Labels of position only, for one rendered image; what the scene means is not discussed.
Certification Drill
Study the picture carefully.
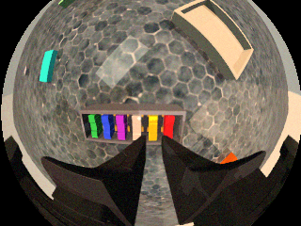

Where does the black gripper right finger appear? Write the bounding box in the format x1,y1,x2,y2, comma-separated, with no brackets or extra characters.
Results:
161,136,266,226

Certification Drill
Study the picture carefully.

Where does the green rectangular block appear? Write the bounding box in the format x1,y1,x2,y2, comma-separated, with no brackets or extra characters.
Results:
58,0,75,8

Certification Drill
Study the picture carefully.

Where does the red fuse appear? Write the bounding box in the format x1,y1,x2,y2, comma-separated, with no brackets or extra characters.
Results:
163,114,174,138

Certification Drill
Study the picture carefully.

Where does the beige shallow square tray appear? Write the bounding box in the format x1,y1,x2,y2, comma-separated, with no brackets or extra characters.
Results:
170,0,253,80

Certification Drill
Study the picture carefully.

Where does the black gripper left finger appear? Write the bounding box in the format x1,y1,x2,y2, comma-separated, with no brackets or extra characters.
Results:
41,136,146,226

